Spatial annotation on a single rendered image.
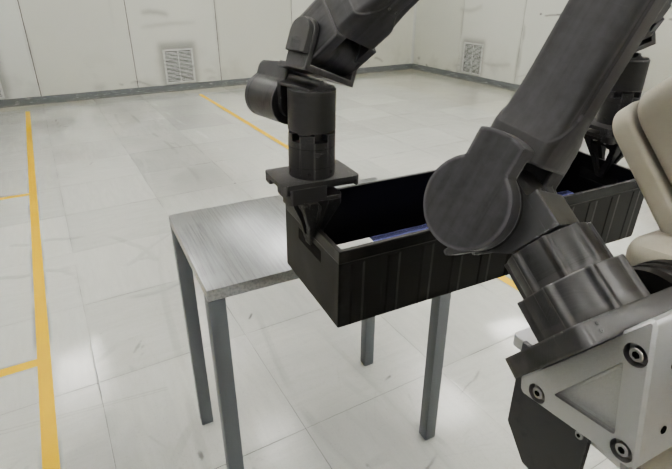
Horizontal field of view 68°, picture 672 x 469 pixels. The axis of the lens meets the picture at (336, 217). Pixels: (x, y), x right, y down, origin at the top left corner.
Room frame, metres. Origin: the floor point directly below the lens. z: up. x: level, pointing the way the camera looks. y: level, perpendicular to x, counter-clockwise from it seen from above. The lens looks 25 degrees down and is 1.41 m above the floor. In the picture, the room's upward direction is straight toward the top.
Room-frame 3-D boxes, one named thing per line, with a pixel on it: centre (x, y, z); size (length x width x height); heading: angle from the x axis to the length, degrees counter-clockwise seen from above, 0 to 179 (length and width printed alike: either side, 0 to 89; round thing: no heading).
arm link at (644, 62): (0.85, -0.47, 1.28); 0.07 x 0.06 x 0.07; 11
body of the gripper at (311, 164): (0.59, 0.03, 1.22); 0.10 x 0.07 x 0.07; 117
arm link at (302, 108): (0.59, 0.03, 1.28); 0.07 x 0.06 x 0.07; 43
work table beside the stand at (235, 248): (1.29, 0.07, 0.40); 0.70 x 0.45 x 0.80; 117
